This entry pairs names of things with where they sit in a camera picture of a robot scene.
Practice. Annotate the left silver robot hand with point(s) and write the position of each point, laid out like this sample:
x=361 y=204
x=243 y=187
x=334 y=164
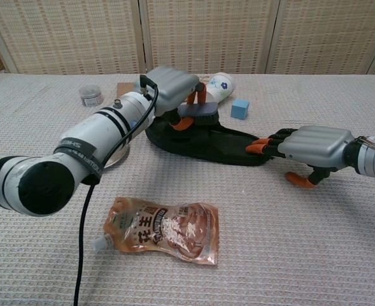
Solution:
x=174 y=86

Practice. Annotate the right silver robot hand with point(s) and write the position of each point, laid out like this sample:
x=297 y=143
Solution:
x=317 y=143

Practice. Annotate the grey cleaning brush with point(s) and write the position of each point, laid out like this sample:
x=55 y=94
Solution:
x=200 y=110

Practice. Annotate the black rubber slipper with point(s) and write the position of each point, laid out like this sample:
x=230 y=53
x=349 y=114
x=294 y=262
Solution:
x=206 y=146

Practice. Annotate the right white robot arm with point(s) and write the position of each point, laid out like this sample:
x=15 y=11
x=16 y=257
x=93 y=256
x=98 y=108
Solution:
x=373 y=156

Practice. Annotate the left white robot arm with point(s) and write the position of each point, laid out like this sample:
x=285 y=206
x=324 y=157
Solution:
x=104 y=130

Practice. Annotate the floral paper cup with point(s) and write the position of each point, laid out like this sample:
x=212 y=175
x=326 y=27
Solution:
x=220 y=89

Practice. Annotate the brown paper bag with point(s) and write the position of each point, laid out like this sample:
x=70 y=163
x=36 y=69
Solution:
x=125 y=87

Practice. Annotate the woven folding screen panel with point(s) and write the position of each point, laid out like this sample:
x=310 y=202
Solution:
x=206 y=35
x=66 y=35
x=327 y=35

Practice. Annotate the light blue cube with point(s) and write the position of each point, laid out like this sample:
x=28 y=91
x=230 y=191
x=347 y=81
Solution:
x=239 y=110

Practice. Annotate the small clear lidded jar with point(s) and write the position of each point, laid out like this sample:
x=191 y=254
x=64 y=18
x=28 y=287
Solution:
x=91 y=95

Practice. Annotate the grey waffle tablecloth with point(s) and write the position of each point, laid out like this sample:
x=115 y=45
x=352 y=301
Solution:
x=301 y=229

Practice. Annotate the round steel plate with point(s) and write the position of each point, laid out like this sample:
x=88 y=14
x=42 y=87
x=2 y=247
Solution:
x=118 y=157

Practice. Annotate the orange liquid spout pouch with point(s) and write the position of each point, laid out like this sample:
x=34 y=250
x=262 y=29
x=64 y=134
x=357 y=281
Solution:
x=168 y=229

